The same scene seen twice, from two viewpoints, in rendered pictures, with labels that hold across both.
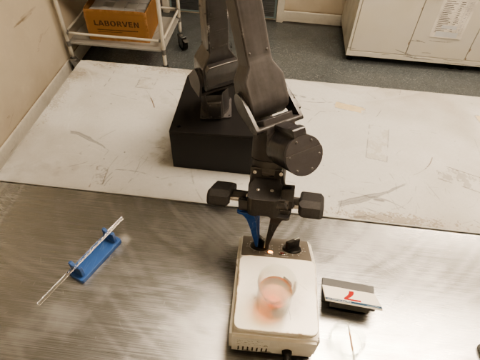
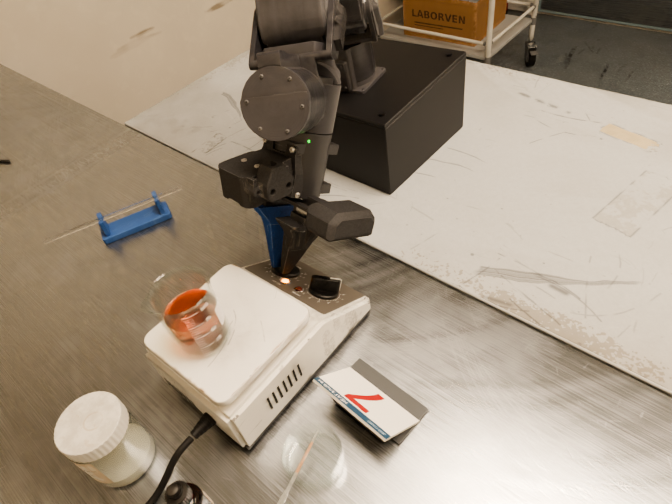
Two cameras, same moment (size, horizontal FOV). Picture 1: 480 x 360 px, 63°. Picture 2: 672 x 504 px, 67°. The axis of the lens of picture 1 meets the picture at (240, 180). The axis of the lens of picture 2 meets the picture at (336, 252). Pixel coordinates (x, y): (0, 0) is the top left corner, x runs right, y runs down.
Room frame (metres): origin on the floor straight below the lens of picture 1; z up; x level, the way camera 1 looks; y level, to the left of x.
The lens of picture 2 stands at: (0.13, -0.36, 1.36)
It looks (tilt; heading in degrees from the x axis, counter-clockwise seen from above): 46 degrees down; 44
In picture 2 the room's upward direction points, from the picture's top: 11 degrees counter-clockwise
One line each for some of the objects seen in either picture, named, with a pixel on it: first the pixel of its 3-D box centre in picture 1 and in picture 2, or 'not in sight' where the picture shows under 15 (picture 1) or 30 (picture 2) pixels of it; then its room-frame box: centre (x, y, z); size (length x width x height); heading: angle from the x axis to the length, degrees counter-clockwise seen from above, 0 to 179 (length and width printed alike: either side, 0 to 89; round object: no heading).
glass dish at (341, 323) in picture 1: (346, 339); (313, 456); (0.23, -0.18, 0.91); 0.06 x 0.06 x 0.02
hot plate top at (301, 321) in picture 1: (276, 293); (227, 327); (0.27, -0.06, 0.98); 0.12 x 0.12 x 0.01; 87
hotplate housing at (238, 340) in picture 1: (273, 291); (257, 334); (0.29, -0.06, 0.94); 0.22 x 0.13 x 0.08; 177
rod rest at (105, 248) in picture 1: (94, 253); (132, 215); (0.36, 0.25, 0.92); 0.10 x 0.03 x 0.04; 153
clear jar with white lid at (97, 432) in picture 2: not in sight; (108, 440); (0.13, -0.02, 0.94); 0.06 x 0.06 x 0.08
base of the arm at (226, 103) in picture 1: (215, 98); (351, 60); (0.66, 0.06, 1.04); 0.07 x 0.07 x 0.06; 3
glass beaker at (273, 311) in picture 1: (273, 295); (189, 315); (0.25, -0.06, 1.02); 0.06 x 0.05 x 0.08; 160
